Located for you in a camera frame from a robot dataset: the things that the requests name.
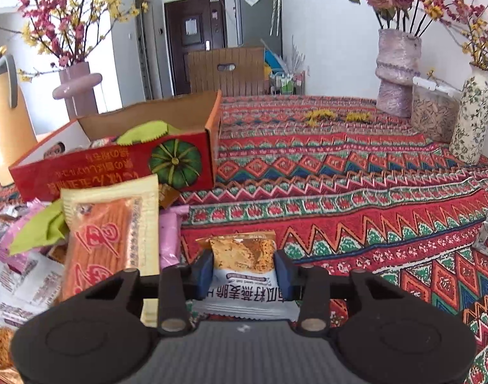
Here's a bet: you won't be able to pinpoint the grey refrigerator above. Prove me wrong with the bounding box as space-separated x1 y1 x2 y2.
234 0 283 49

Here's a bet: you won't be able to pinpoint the white orange snack packet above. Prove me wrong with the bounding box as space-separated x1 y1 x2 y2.
195 230 301 323

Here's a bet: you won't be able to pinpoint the red yellow blossom branches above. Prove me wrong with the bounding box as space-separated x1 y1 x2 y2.
0 0 153 84

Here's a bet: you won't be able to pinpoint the pink glass vase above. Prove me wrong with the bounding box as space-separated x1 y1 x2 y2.
53 62 103 118

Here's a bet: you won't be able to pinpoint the dark brown door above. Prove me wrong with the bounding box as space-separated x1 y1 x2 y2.
164 0 229 97

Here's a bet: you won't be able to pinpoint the clear jar of seeds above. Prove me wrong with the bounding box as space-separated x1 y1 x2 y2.
410 76 463 143

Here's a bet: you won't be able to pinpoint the large orange cream snack packet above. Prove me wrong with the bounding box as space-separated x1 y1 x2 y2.
60 175 161 329

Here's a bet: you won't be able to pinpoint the green snack packet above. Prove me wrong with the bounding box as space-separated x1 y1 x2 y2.
116 119 183 146
9 199 69 256

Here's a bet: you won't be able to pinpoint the small brown candy packet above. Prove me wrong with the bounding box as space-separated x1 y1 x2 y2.
158 184 183 209

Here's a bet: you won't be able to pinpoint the yellow thermos jug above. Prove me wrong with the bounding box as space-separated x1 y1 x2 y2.
0 46 38 187

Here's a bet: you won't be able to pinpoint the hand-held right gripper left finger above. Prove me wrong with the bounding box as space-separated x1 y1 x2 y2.
68 249 215 337

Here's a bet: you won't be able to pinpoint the small cart with bottles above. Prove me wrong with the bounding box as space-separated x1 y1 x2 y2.
270 70 305 96

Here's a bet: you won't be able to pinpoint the red cardboard box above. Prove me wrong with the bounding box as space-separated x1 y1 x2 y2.
8 90 223 203

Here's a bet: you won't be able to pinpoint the lilac textured vase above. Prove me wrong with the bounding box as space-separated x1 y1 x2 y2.
375 28 423 118

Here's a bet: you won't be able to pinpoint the pink snack packet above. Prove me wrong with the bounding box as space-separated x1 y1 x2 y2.
0 198 69 273
159 205 190 270

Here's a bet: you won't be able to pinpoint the yellow red flower branches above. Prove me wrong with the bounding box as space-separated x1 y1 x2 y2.
420 0 488 84

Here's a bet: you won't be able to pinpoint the patterned red tablecloth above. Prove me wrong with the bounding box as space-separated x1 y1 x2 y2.
0 95 488 384

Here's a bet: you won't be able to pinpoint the brown slatted storage box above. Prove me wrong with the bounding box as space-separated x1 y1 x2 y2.
187 47 266 97

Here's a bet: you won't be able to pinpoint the fallen yellow flowers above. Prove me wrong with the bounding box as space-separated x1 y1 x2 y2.
304 109 338 126

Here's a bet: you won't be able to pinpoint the dried lavender bunch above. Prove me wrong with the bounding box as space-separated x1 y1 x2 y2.
287 36 306 73

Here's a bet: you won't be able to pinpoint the floral ceramic vase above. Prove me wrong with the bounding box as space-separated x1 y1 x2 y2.
449 64 488 166

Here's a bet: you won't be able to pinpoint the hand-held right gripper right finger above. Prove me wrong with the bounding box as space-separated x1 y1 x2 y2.
273 249 413 339

